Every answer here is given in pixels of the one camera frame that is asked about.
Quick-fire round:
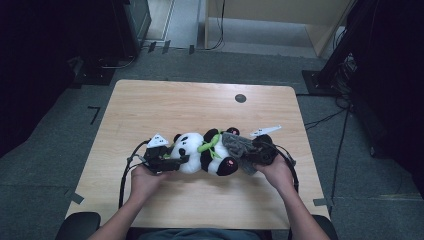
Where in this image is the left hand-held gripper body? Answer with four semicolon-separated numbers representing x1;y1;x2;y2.
143;132;175;175

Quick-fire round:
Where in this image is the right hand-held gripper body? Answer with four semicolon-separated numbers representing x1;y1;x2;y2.
249;124;283;166

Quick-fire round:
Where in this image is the panda plush toy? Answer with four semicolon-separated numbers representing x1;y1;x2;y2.
169;126;241;177

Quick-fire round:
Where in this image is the grey fuzzy sock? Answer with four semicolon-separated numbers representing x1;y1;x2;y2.
221;131;268;176

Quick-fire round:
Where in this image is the person's left hand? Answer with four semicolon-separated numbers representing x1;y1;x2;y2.
129;163;172;202

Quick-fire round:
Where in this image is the person's right hand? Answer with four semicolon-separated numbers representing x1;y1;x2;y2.
254;154;295;194

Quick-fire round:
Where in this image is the person's blue-grey clothing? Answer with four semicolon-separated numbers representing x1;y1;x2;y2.
137;227;263;240

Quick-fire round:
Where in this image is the grey tape strip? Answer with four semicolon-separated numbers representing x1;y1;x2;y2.
312;197;335;207
64;188;85;205

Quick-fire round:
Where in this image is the dark floor base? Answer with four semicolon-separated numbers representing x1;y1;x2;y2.
67;55;117;90

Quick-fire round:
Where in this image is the black chair armrest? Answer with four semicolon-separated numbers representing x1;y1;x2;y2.
311;214;340;240
54;211;102;240

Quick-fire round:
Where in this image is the black metal stand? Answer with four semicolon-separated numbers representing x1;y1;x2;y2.
301;0;359;98

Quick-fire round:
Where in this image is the black cabinet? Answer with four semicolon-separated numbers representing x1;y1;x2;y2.
109;0;153;62

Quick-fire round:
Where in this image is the beige wooden cabinet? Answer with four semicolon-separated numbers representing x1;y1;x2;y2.
203;0;355;58

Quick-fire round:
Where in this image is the right hand-held gripper cable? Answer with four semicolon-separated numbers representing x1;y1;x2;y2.
270;142;300;195

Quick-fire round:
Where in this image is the hand-held gripper cable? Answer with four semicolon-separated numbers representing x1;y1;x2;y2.
117;139;152;210
270;142;300;195

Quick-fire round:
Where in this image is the left hand-held gripper cable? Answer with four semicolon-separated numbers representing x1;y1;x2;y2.
117;139;152;210

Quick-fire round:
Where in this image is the black floor cable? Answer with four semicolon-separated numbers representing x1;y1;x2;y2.
329;108;352;203
303;105;351;132

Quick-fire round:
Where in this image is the black hanging cable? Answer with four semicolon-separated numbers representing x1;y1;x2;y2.
205;0;227;52

